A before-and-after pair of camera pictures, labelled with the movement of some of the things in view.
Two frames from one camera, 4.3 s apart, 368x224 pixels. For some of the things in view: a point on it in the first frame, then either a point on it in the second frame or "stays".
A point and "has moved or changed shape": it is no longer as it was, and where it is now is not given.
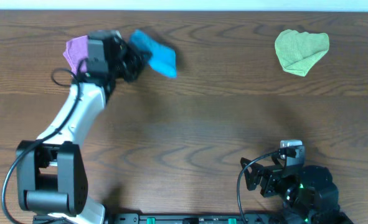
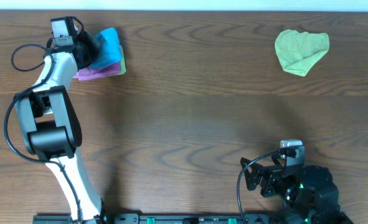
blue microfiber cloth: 162,60 has moved or changed shape
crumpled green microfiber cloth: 297,52 stays
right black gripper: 271,175 stays
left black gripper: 133,62 -> 88,50
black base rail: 176,218 stays
